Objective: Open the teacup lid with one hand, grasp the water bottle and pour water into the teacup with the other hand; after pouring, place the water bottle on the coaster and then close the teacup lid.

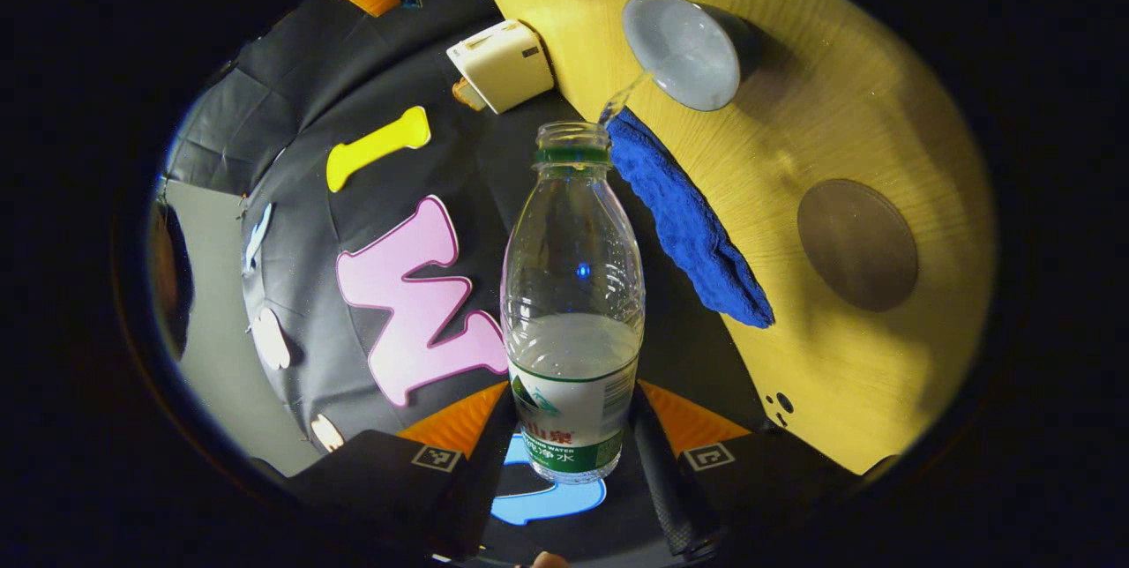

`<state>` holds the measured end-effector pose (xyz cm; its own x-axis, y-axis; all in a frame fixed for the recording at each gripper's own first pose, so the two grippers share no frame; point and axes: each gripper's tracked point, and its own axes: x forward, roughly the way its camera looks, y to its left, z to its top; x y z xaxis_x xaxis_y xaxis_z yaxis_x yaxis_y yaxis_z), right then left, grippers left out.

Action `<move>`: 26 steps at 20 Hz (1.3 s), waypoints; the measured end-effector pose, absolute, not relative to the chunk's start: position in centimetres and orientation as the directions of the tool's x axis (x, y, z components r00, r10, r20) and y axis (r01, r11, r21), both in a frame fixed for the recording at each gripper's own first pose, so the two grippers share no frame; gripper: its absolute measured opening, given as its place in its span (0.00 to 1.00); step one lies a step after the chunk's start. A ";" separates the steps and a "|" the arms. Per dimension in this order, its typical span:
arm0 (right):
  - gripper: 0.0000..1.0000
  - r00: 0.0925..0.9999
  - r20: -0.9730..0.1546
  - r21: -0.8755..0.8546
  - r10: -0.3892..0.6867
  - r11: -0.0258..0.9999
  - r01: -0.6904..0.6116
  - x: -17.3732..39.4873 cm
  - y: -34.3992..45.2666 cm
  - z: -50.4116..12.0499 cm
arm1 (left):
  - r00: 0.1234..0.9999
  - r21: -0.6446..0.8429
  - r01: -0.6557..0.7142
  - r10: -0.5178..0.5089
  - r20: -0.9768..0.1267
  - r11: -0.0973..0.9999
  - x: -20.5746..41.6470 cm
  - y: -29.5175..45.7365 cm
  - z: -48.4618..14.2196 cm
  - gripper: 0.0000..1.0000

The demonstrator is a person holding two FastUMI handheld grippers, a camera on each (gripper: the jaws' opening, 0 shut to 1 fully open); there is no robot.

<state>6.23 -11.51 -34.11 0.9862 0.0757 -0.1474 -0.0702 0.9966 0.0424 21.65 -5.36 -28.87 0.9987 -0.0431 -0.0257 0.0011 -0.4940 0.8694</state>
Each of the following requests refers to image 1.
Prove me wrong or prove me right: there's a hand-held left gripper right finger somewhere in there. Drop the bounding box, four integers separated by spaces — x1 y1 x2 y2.
628 378 856 558

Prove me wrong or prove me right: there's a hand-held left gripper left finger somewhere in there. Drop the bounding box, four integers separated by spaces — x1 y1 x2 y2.
291 381 518 562

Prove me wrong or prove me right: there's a clear plastic water bottle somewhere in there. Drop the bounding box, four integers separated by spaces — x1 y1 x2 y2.
500 121 646 485

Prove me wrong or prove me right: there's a round grey coaster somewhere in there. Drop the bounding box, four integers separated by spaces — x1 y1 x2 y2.
797 179 919 313

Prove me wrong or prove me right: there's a white and blue teacup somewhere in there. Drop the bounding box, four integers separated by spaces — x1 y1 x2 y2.
622 0 764 112

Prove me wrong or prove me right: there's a white toaster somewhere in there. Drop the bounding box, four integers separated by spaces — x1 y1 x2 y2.
446 19 555 115

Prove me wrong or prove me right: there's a blue towel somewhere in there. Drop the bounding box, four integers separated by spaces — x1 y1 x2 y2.
607 107 775 328

